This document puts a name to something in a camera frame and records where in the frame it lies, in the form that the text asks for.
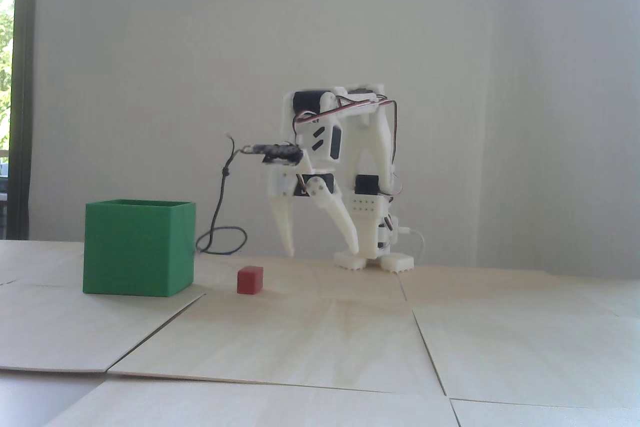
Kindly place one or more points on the dark window frame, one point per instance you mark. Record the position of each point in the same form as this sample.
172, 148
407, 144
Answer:
24, 96

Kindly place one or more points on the green box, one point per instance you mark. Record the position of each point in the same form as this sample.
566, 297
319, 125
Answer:
130, 247

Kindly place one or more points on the red block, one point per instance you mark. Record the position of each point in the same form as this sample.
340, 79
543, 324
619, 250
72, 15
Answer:
250, 280

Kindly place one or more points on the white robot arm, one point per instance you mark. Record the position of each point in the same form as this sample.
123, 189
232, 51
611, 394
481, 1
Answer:
382, 146

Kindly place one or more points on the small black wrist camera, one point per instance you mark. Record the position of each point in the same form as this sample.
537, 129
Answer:
280, 151

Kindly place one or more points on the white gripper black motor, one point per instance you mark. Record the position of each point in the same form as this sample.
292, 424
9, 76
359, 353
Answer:
286, 186

